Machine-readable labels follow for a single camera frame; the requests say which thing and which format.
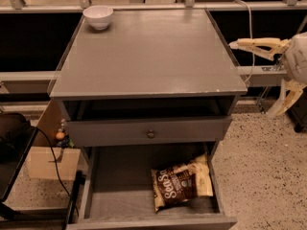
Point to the round metal drawer knob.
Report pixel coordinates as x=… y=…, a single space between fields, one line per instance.
x=151 y=134

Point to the brown Sea Salt chip bag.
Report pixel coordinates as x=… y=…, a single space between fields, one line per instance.
x=181 y=183

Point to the small orange figurine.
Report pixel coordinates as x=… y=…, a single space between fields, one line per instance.
x=60 y=135

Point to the grey wooden cabinet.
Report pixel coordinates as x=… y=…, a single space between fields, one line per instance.
x=157 y=64

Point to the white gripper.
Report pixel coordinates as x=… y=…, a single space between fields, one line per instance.
x=297 y=59

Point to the black chair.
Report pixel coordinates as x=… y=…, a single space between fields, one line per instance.
x=16 y=137

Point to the white ceramic bowl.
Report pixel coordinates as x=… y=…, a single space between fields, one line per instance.
x=98 y=17

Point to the cardboard box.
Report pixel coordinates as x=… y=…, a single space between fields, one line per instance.
x=46 y=163

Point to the open grey drawer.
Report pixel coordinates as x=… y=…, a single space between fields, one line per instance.
x=118 y=192

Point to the closed grey drawer front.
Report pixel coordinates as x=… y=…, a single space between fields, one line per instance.
x=134 y=132

